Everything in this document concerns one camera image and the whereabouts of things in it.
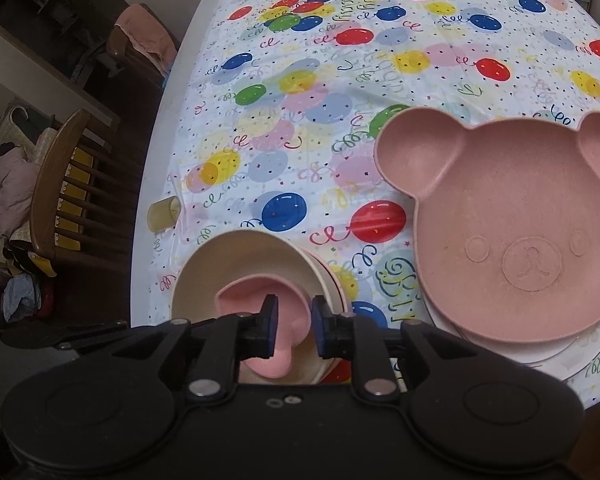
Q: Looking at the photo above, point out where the cream cup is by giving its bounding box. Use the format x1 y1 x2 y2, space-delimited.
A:
147 197 182 233

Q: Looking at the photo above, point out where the small white plate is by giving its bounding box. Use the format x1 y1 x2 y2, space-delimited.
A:
426 300 600 367

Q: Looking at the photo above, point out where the woven basket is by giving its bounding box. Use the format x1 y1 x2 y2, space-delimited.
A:
0 105 48 161

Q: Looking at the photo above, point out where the balloon print tablecloth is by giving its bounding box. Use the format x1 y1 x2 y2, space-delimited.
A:
150 0 600 411

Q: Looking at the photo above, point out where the dark wooden chair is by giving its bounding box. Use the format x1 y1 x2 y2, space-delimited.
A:
105 5 181 92

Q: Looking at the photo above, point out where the pile of clothes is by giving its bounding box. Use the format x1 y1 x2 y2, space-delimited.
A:
0 232 58 323

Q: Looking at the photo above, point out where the pink towel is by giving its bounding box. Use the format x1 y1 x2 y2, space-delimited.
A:
116 3 178 68

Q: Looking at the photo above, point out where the pink heart-shaped dish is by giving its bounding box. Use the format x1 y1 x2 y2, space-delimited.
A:
214 275 313 380

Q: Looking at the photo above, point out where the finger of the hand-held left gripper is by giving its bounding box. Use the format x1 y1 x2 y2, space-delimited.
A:
0 319 132 352

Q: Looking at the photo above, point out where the cream bowl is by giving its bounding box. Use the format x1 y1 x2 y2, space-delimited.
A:
172 230 343 386

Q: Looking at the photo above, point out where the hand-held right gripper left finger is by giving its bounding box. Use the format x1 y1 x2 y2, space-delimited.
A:
110 294 280 402

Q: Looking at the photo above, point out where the pink bear-shaped plate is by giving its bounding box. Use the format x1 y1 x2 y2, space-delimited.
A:
374 105 600 345

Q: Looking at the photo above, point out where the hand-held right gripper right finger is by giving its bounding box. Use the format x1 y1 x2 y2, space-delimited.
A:
312 295 474 398

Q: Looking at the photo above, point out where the wooden slat-back chair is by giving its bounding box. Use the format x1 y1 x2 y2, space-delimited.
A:
30 108 146 278

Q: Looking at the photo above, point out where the pink jacket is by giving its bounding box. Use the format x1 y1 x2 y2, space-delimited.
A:
0 145 41 241

